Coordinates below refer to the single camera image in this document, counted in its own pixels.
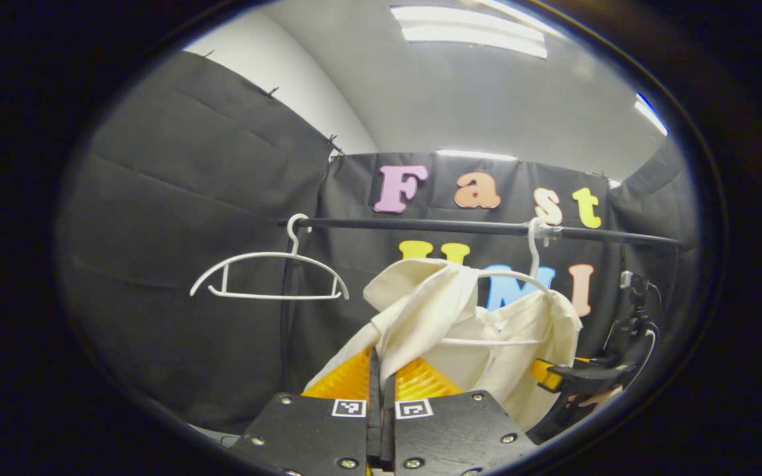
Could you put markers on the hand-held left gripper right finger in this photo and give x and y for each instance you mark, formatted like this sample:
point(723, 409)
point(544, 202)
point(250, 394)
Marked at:
point(454, 430)

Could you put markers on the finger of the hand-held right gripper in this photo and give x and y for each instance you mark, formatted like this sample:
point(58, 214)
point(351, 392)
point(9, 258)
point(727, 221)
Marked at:
point(550, 373)

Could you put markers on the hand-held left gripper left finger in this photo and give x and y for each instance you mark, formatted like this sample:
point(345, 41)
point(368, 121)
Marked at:
point(315, 430)

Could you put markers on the cream white shirt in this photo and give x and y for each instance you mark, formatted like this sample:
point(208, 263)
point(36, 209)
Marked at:
point(421, 297)

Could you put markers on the empty white plastic hanger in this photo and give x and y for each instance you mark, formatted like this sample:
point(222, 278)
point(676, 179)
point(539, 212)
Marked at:
point(294, 246)

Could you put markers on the black clothes rack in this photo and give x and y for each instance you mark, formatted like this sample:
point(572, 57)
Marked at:
point(421, 225)

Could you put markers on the black backdrop cloth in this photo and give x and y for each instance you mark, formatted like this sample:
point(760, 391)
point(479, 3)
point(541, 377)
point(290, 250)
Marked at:
point(176, 231)

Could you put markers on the large ceiling light panel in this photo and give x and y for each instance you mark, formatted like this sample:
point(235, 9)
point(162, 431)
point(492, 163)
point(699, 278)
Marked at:
point(470, 30)

